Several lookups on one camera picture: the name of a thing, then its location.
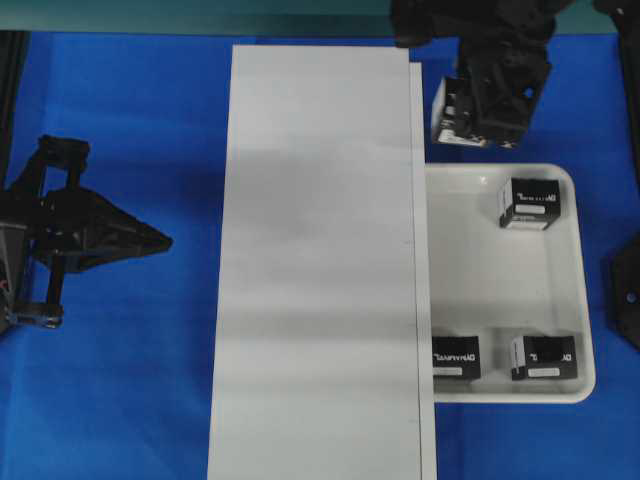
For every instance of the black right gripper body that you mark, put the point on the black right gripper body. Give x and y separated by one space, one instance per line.
500 86

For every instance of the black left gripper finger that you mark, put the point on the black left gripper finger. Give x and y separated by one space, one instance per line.
110 234

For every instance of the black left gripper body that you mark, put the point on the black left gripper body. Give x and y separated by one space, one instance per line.
30 231

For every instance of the black Dynamixel box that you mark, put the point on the black Dynamixel box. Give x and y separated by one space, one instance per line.
443 117

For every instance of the black box far tray corner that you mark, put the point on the black box far tray corner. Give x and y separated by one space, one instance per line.
529 204

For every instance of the black box tray corner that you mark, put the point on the black box tray corner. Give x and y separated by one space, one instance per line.
529 204
543 358

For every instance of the white plastic tray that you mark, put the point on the white plastic tray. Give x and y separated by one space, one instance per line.
498 284

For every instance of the white base board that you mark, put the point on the white base board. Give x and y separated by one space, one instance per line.
323 331

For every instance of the black box near tray corner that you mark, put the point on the black box near tray corner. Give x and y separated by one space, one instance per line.
543 358

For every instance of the black box beside base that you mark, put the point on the black box beside base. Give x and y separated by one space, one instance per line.
456 358

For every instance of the blue table cloth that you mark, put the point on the blue table cloth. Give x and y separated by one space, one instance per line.
122 390

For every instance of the teal backdrop panel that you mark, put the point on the teal backdrop panel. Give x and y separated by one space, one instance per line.
260 18

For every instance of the black metal frame rail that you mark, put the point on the black metal frame rail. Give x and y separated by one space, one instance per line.
14 48

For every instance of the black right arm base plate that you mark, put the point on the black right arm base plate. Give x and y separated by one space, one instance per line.
621 281

